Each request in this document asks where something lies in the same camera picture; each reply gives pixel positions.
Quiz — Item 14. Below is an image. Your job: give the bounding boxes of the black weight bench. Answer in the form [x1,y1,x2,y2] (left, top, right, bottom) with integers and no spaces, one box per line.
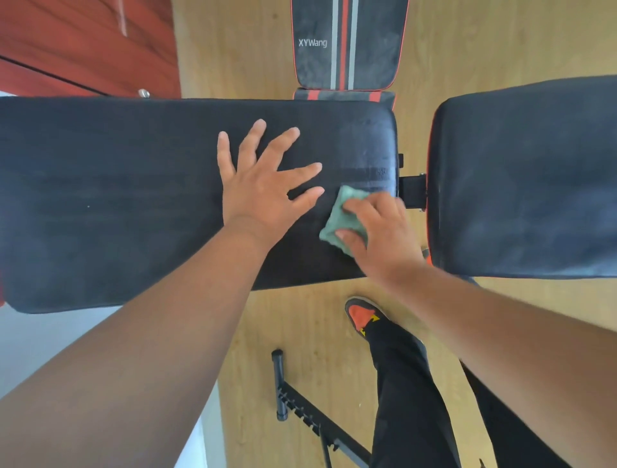
[0,75,617,468]

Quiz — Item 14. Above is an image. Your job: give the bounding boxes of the red-brown wooden door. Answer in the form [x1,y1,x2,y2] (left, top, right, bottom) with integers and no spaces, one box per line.
[0,0,182,100]

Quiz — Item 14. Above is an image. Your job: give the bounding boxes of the red black left shoe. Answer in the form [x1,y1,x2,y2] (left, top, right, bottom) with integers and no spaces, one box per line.
[344,296,388,338]

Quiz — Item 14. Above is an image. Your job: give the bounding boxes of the green cleaning cloth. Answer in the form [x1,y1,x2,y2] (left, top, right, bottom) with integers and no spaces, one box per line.
[319,184,372,257]

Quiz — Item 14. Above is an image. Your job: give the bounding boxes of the person's left hand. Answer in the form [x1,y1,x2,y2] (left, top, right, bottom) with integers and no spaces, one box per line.
[217,119,325,251]

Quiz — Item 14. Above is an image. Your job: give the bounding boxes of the striped black sit-up bench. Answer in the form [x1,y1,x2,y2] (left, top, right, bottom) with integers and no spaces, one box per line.
[289,0,411,112]

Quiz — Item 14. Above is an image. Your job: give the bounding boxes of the person's right forearm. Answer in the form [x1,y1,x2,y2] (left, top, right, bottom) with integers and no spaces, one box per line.
[385,262,617,468]

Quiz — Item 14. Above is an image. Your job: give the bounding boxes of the person's right hand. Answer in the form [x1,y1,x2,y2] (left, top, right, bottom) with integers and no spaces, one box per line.
[335,191,427,290]

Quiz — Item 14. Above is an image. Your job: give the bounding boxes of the person's left forearm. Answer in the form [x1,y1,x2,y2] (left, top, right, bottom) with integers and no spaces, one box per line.
[0,224,271,468]

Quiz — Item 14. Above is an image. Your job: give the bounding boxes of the black trousers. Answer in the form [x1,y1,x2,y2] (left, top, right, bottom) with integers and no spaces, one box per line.
[366,318,572,468]

